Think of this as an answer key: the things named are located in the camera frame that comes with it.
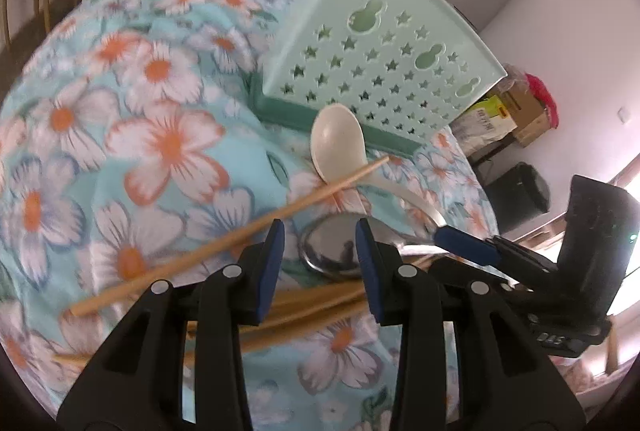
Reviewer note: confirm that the yellow white rice bag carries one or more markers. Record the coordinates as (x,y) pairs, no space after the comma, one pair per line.
(487,118)

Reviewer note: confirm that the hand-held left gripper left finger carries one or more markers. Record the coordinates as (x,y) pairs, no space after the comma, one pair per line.
(267,271)

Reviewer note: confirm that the metal spoon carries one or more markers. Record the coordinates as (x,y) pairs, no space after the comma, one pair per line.
(330,246)

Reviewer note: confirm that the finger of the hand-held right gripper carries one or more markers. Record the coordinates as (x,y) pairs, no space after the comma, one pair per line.
(465,243)
(465,272)

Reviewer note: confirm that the large white soup spoon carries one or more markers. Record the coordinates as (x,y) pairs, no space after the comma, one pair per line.
(336,136)

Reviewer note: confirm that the floral blue blanket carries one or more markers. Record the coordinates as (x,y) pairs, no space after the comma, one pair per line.
(150,136)

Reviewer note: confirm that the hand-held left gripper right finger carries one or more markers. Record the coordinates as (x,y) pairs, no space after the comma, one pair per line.
(369,271)

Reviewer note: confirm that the red cloth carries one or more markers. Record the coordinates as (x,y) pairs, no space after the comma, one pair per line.
(542,93)

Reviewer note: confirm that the large cardboard box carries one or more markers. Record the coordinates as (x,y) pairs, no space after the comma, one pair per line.
(527,116)

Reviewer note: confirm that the black trash bin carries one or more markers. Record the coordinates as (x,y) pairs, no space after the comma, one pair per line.
(517,196)

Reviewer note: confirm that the wall switch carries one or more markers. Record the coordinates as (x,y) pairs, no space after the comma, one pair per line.
(622,114)

